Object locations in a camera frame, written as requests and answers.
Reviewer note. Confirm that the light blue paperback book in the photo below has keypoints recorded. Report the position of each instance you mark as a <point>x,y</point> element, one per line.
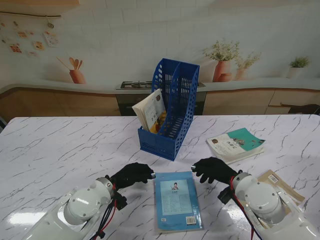
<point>177,200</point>

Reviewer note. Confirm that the blue perforated plastic file holder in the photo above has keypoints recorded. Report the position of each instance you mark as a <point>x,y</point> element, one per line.
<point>182,100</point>

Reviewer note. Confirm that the white and yellow book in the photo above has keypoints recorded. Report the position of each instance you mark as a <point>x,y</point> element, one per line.
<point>150,110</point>

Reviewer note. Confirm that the white and teal book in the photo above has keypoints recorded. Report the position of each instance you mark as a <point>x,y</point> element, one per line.
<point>235,145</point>

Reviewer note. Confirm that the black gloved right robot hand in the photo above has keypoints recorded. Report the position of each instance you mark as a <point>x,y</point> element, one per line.
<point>215,167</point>

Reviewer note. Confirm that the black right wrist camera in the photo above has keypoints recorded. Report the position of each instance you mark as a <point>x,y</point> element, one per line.
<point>226,196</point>

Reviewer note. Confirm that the beige book with barcode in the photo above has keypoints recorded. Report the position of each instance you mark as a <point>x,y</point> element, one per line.
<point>285,187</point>

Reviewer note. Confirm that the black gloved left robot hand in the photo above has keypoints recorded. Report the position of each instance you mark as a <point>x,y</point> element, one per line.
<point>130,175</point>

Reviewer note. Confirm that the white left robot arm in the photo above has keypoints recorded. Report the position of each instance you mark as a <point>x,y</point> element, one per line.
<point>80,207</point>

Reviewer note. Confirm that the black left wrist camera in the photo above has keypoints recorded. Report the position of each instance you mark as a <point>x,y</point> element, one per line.
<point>120,201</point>

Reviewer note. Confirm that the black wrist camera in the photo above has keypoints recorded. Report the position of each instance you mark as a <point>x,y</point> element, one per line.
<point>120,201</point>
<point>226,196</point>

